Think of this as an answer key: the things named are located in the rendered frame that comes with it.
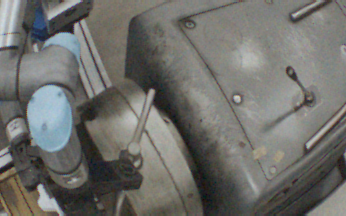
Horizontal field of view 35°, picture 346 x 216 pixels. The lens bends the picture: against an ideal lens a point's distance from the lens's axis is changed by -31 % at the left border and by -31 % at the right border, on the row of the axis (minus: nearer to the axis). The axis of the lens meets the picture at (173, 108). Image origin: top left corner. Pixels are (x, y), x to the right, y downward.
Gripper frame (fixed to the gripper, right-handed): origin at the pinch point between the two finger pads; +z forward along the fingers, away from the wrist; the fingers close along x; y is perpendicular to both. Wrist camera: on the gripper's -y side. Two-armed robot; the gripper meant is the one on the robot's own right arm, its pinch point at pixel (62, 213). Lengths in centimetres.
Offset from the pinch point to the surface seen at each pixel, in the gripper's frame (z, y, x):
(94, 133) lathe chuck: -8.4, -16.4, 15.1
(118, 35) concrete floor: -80, -56, -108
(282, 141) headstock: 9.2, -44.6, 17.8
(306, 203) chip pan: 23, -71, -54
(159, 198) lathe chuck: 6.4, -21.1, 12.6
